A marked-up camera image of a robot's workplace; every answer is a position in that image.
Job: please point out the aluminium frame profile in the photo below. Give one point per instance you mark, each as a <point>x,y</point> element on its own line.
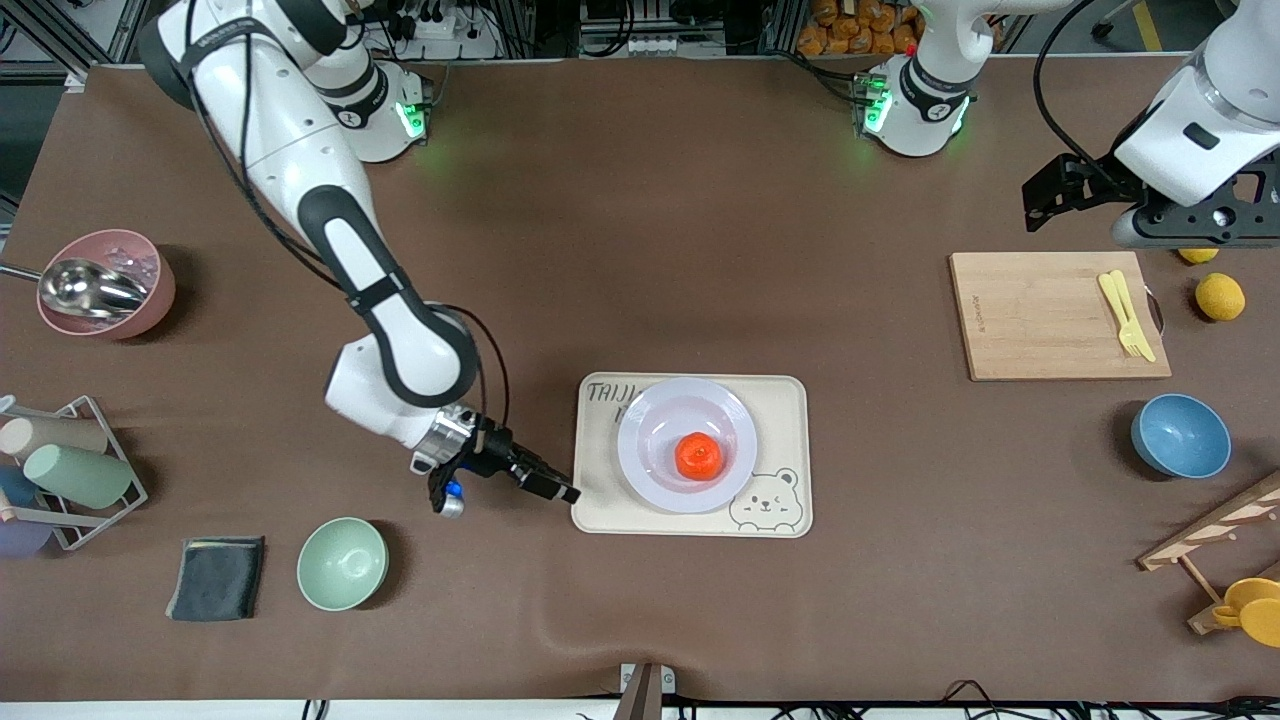
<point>78,78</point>

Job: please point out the pile of orange objects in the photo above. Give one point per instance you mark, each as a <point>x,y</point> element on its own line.
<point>840,25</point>

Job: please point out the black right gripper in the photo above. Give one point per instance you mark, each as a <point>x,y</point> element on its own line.
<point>493,447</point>

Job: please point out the cream bear print tray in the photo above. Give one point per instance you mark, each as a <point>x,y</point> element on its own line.
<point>785,420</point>

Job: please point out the blue plastic cup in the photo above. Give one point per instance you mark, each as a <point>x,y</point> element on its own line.
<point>15,485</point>

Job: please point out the clear ice cubes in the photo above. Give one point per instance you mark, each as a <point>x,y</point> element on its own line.
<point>140,262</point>

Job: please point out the white round plate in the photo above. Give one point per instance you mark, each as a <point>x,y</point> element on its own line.
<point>650,420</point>

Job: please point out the purple plastic cup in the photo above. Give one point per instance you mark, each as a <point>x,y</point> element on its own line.
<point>22,538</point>

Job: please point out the shiny metal scoop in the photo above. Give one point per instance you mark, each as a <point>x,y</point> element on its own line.
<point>85,288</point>

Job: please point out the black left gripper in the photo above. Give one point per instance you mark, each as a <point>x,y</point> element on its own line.
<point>1084,182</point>

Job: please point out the pink bowl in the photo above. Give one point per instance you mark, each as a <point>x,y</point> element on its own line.
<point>160,300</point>

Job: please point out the white power strip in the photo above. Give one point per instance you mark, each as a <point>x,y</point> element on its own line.
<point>440,22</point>

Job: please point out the mint green bowl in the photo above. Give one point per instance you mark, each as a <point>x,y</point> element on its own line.
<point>342,563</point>

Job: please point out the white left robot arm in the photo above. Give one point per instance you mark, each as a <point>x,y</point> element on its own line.
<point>1200,140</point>

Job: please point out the yellow plastic cup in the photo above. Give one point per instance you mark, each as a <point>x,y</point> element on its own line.
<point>1262,620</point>

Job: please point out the wooden drying rack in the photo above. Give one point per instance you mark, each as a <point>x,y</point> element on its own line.
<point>1215,525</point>

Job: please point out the blue bowl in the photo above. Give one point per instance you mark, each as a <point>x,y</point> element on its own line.
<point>1182,436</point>

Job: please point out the yellow plastic fork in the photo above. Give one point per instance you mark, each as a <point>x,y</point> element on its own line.
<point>1133,330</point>

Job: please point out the green plastic cup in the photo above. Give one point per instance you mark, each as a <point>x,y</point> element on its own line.
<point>80,476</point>

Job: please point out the orange fruit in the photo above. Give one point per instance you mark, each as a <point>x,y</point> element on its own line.
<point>699,456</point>

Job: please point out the metal table edge bracket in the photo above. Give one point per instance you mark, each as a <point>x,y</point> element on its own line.
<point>645,690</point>

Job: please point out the folded dark grey cloth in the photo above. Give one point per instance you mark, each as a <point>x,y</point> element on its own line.
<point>215,580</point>

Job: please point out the wooden cutting board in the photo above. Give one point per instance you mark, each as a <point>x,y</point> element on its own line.
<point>1040,320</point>

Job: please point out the yellow lemon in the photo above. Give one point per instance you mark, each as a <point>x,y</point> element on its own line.
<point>1198,256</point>
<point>1221,297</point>

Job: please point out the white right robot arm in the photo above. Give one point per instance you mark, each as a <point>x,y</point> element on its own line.
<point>270,120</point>

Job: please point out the beige plastic cup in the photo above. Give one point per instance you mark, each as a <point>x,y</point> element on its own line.
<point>55,435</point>

